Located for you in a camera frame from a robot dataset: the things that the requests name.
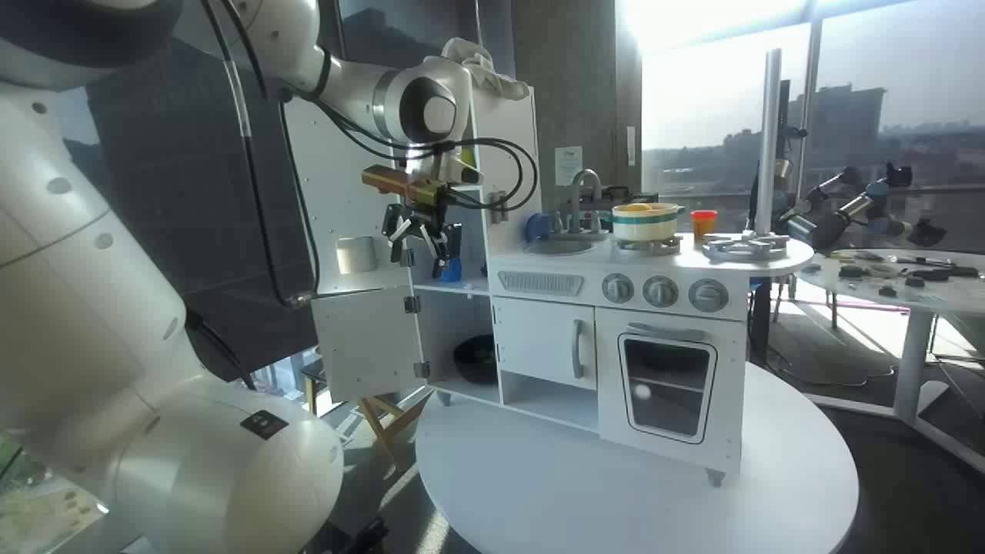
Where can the small orange cup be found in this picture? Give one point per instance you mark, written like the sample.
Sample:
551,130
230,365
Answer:
702,223

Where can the round white table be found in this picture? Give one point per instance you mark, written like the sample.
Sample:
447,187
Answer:
618,503

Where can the grey stove knob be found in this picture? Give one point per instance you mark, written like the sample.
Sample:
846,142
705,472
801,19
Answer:
709,295
661,289
618,287

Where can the silver toy faucet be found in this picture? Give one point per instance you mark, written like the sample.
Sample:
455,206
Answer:
588,193

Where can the white upright pole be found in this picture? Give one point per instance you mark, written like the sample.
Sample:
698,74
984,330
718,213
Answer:
771,142

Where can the black tool on table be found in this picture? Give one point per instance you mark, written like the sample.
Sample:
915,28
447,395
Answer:
939,271

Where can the grey pole base plate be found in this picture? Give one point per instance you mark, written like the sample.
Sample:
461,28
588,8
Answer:
746,247

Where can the black bowl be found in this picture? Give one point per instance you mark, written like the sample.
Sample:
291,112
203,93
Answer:
476,361

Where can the wooden folding stand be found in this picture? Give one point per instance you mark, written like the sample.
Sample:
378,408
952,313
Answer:
396,425

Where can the white paper notice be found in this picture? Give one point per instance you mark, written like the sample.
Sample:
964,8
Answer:
568,167

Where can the white side table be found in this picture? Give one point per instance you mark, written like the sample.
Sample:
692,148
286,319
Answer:
912,308

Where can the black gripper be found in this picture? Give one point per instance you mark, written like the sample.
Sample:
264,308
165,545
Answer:
420,217

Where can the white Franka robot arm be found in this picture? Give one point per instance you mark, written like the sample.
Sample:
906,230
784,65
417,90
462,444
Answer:
72,308

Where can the black camera rig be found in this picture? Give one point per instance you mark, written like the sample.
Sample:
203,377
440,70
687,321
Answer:
843,210

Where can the green cup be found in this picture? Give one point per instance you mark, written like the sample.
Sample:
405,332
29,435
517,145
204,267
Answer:
469,159

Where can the white oven door with window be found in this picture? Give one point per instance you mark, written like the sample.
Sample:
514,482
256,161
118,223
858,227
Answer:
672,387

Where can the grey toy sink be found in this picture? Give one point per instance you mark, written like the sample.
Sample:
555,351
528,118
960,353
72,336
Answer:
565,243

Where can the white pot with coloured bands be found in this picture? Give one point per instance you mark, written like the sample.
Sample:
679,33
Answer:
647,223

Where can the black backdrop panel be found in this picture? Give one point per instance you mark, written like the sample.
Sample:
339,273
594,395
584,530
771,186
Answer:
187,205

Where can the white toy kitchen cabinet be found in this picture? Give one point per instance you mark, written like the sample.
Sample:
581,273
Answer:
575,340

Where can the tall white cabinet door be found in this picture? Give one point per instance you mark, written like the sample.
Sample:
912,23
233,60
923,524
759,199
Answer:
344,174

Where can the short white cabinet door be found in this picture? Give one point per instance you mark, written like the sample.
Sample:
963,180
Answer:
369,342

